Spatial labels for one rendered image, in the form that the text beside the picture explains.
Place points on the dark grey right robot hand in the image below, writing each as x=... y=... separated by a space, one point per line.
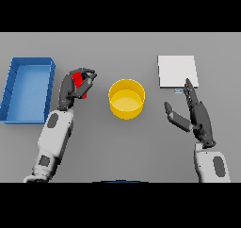
x=199 y=118

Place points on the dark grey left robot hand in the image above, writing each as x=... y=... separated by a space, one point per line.
x=69 y=92

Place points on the red beaker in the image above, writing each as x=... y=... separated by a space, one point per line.
x=77 y=80

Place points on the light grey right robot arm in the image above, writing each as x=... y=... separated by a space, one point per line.
x=211 y=164

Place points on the pale square measuring scale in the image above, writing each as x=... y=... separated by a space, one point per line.
x=177 y=71

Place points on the yellow bowl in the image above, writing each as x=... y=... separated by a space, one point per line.
x=126 y=103

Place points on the blue plastic tray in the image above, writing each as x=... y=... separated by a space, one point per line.
x=28 y=90

